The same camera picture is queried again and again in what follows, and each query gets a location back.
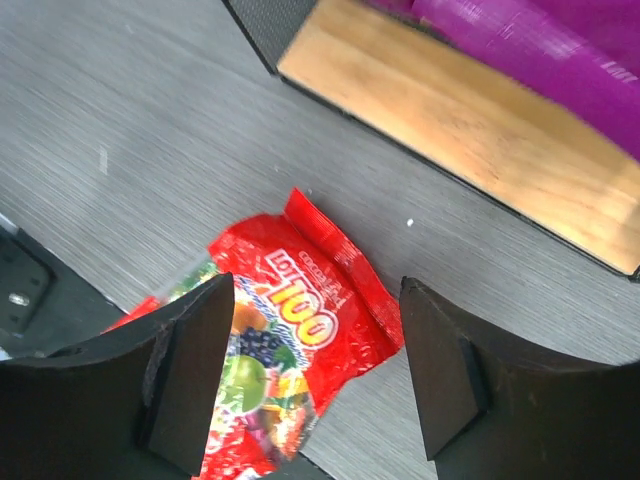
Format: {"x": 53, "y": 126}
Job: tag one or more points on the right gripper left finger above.
{"x": 133, "y": 403}

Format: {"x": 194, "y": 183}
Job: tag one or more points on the red fruit candy bag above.
{"x": 310, "y": 314}

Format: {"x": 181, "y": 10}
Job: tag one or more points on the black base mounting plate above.
{"x": 47, "y": 309}

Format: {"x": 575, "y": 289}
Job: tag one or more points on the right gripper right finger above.
{"x": 493, "y": 405}

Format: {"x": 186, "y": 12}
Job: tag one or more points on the black wooden two-tier shelf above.
{"x": 529, "y": 155}

